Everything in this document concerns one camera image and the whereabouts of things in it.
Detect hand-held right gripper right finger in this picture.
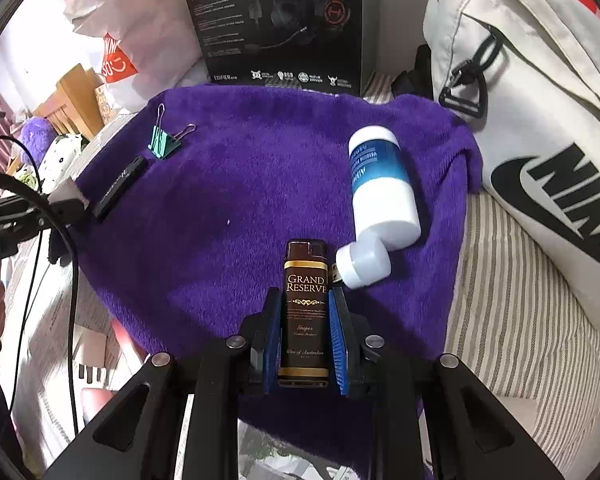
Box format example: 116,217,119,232
327,287,566,480

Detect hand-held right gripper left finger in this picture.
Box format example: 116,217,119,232
44,287,281,480

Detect brown lighter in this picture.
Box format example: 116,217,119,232
277,240,330,390

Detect black rectangular stick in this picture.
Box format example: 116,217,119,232
92,156,147,220

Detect green binder clip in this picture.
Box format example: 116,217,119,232
149,103,197,162

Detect white blue bottle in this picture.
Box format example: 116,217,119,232
348,126,422,249

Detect maroon striped cloth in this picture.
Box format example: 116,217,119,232
0,67,26,176

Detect purple plush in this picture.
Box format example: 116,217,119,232
20,116,53,168

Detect wooden headboard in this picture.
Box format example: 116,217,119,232
32,62,106,136

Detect newspaper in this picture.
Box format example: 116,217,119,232
10,240,331,480

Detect purple towel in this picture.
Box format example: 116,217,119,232
75,85,483,480

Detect white plastic shopping bag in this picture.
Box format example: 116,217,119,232
47,0,203,111

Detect black headphone box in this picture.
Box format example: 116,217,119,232
176,0,381,97

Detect grey waist bag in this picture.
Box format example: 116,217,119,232
392,0,600,331

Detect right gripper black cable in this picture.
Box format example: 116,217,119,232
0,167,81,426

